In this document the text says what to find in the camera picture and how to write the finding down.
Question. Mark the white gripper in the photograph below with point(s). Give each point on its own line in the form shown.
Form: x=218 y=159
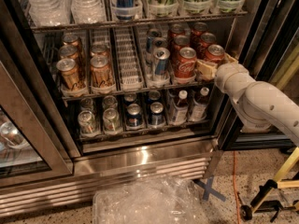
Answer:
x=224 y=74

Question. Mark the coke can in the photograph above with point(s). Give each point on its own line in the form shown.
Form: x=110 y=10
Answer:
x=174 y=30
x=179 y=42
x=184 y=67
x=196 y=31
x=205 y=40
x=214 y=53

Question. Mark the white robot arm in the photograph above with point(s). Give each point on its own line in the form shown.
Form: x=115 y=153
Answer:
x=258 y=104

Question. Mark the right fridge glass door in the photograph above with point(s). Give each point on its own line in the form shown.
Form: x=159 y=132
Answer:
x=262 y=40

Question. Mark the front blue silver can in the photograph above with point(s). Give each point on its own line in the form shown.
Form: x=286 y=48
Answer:
x=159 y=63

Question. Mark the blue silver can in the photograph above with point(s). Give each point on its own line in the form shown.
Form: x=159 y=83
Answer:
x=151 y=34
x=159 y=63
x=159 y=42

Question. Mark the middle blue silver can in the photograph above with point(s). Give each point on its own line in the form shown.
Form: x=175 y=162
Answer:
x=159 y=42

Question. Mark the back blue silver can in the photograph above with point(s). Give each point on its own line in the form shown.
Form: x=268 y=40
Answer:
x=151 y=34

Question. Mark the back right pepsi can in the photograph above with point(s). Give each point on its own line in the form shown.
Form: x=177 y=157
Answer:
x=153 y=96

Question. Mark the pepsi can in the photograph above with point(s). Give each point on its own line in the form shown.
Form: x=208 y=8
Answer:
x=134 y=117
x=153 y=96
x=156 y=114
x=130 y=98

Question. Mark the front right pepsi can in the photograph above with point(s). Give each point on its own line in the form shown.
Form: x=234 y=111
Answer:
x=156 y=114

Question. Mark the back left pepsi can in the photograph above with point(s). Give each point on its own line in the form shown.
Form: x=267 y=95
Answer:
x=130 y=98

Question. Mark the front left pepsi can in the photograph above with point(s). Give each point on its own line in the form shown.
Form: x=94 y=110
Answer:
x=134 y=117

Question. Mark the back right clear can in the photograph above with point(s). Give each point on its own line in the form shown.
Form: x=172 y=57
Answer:
x=109 y=101

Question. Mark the clear can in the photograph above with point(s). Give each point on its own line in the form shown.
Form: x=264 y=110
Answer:
x=87 y=104
x=109 y=101
x=87 y=122
x=111 y=120

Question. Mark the red bull can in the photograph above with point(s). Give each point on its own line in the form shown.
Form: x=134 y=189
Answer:
x=124 y=9

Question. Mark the front right gold can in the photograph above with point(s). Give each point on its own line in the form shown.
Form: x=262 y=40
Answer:
x=101 y=71

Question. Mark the gold can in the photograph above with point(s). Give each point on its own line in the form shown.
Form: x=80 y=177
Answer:
x=70 y=73
x=70 y=51
x=72 y=39
x=101 y=71
x=100 y=49

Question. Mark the stainless steel display fridge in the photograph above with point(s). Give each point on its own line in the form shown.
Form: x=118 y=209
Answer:
x=189 y=150

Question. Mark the front right clear can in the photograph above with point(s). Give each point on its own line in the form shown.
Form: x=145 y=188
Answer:
x=111 y=120

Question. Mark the back right gold can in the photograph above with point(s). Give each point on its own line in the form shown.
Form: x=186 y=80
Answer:
x=100 y=49

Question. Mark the back left clear can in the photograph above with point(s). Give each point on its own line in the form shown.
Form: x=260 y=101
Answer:
x=87 y=104

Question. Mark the front left clear can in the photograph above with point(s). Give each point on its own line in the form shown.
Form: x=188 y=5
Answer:
x=87 y=122

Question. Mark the middle left gold can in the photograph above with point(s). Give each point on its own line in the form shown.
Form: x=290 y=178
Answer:
x=70 y=51

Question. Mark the back left gold can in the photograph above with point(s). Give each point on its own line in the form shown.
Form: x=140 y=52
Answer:
x=72 y=39

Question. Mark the front left gold can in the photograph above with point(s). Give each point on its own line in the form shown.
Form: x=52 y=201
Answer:
x=70 y=73

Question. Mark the right white cap bottle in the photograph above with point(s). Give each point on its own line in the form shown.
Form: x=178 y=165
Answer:
x=199 y=105

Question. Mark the white cap bottle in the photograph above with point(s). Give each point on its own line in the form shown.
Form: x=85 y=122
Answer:
x=179 y=108
x=199 y=105

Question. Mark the left white cap bottle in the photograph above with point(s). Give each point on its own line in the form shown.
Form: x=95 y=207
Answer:
x=179 y=108

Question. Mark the blue tape cross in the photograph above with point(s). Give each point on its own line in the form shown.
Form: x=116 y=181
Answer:
x=208 y=189

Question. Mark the right clear water bottle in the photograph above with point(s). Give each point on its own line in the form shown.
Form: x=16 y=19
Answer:
x=88 y=11

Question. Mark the clear water bottle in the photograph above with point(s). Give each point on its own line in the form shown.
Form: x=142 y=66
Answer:
x=88 y=11
x=50 y=12

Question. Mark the clear plastic bin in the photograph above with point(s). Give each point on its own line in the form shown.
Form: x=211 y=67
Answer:
x=162 y=200

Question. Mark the yellow black wheeled stand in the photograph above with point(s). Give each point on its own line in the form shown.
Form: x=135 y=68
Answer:
x=259 y=204

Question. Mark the left clear water bottle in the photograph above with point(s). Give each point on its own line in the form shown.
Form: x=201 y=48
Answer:
x=50 y=12

